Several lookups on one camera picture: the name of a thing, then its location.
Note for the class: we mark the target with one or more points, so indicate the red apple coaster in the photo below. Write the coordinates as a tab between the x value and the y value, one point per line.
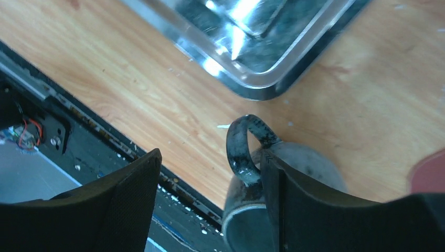
427	176

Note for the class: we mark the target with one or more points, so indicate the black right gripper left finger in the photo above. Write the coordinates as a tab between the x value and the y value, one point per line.
112	213

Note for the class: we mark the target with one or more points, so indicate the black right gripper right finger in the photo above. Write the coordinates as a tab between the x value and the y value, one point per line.
307	215

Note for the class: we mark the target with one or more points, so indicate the grey metal cup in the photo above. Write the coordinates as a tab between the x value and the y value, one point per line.
246	225

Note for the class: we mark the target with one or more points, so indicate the stainless steel tray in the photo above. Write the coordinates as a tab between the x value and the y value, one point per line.
258	49

